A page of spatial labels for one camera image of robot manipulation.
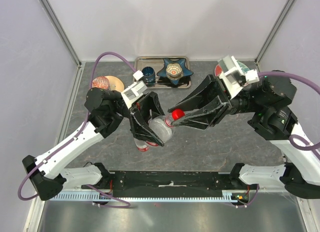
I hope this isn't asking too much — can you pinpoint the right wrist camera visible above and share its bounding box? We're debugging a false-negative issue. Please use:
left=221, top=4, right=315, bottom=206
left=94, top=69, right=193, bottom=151
left=218, top=56, right=259, bottom=99

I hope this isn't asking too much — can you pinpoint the tan wooden plate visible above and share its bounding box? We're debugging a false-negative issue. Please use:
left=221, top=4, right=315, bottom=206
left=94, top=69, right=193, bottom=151
left=105, top=76, right=125, bottom=92

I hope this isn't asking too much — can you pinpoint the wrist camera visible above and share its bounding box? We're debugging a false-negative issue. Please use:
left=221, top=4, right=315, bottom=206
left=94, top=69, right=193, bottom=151
left=218, top=56, right=259, bottom=99
left=121, top=70, right=147, bottom=109

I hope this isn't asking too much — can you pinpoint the slotted cable duct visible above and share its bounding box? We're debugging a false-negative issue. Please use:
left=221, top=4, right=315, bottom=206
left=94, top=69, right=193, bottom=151
left=50, top=190, right=243, bottom=203

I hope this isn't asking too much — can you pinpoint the red bottle cap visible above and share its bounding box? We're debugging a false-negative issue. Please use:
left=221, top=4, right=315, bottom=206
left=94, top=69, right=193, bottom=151
left=171, top=109, right=185, bottom=120

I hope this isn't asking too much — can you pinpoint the red teal floral plate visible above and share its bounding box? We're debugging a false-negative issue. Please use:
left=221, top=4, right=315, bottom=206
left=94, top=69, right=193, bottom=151
left=214, top=61, right=250, bottom=77

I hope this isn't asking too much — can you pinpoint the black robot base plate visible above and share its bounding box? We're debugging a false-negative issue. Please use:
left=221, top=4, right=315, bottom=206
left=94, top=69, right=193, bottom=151
left=97, top=171, right=257, bottom=198

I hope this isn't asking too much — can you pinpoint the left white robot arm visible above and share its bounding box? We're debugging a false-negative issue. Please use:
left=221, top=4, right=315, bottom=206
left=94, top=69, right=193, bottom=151
left=22, top=87, right=164, bottom=201

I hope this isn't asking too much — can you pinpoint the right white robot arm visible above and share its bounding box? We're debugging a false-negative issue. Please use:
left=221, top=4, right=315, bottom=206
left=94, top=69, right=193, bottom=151
left=168, top=71, right=320, bottom=199

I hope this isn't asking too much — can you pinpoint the metal tray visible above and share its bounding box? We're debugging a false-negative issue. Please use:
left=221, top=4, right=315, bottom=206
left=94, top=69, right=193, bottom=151
left=134, top=56, right=193, bottom=89

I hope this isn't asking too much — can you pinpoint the small patterned bowl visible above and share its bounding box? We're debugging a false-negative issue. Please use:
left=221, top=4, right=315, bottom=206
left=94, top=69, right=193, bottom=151
left=165, top=63, right=183, bottom=80

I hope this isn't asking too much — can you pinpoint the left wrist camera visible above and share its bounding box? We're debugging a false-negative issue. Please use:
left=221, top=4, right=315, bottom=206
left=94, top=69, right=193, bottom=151
left=121, top=70, right=147, bottom=109

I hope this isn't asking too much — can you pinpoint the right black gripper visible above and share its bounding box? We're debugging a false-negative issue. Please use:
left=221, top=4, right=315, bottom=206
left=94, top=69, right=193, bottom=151
left=168, top=72, right=265, bottom=130

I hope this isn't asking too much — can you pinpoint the red patterned bowl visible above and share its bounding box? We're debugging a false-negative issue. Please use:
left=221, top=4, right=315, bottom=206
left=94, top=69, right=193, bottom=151
left=91, top=76, right=110, bottom=90

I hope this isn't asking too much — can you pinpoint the red cap water bottle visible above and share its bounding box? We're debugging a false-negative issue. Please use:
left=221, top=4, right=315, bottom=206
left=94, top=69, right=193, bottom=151
left=149, top=114, right=175, bottom=144
left=134, top=138, right=149, bottom=152

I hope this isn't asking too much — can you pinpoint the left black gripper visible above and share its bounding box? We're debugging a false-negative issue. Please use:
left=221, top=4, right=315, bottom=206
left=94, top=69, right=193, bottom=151
left=113, top=90, right=176, bottom=146

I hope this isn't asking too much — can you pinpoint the blue star-shaped dish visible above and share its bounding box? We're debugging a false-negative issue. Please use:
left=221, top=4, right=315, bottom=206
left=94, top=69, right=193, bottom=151
left=156, top=58, right=194, bottom=86

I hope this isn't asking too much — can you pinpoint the blue teacup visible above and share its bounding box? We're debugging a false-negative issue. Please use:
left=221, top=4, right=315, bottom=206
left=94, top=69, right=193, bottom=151
left=142, top=66, right=156, bottom=83

